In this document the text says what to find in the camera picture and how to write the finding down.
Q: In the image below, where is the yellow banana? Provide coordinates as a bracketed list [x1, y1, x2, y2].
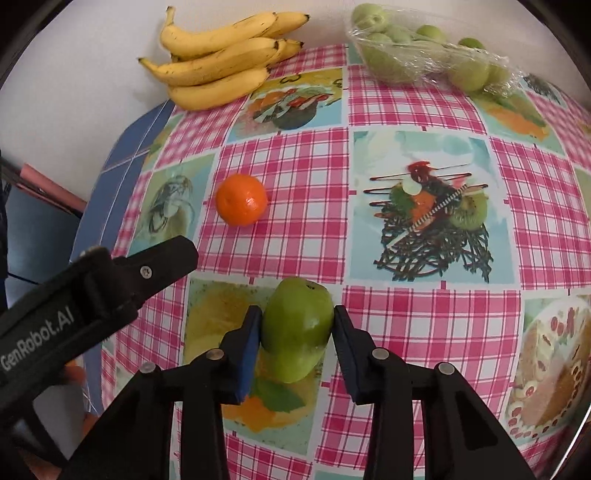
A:
[168, 67, 271, 112]
[262, 12, 310, 38]
[271, 39, 305, 62]
[138, 38, 280, 88]
[160, 6, 279, 59]

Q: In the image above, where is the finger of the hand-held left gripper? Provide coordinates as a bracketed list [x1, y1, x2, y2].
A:
[113, 236, 199, 304]

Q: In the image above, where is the pink chair edge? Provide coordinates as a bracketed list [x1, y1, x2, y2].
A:
[21, 164, 88, 215]

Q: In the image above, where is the plastic-wrapped tray of green apples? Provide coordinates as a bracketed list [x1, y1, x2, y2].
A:
[348, 2, 525, 96]

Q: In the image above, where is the oval green mango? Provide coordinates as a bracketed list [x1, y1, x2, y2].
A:
[262, 277, 334, 384]

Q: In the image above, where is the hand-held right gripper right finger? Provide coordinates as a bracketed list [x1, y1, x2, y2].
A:
[333, 305, 537, 480]

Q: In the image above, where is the blue grid cloth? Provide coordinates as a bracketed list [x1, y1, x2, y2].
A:
[69, 99, 178, 416]

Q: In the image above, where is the small orange tangerine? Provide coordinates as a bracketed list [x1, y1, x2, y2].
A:
[215, 174, 269, 227]

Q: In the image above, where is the pink checked picture tablecloth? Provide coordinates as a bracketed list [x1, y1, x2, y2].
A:
[99, 44, 591, 480]

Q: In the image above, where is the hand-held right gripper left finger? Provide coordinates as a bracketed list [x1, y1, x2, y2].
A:
[69, 305, 264, 480]

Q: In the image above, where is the dark blue chair seat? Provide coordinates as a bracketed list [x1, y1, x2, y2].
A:
[0, 185, 84, 296]

